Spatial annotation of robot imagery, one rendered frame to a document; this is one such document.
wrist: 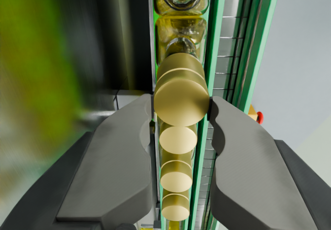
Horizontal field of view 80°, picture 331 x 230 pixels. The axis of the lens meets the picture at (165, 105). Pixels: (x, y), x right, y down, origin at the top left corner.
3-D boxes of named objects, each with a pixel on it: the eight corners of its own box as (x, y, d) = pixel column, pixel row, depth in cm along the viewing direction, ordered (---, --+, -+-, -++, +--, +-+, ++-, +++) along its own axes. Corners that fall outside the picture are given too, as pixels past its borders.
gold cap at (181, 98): (157, 51, 15) (149, 76, 11) (206, 52, 14) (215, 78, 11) (157, 94, 16) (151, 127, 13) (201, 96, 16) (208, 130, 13)
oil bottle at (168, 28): (165, 1, 37) (151, 22, 19) (195, 1, 36) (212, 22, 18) (165, 33, 40) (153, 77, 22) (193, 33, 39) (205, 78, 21)
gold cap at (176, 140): (161, 97, 20) (157, 124, 17) (196, 98, 20) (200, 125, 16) (161, 125, 22) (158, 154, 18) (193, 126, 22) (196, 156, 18)
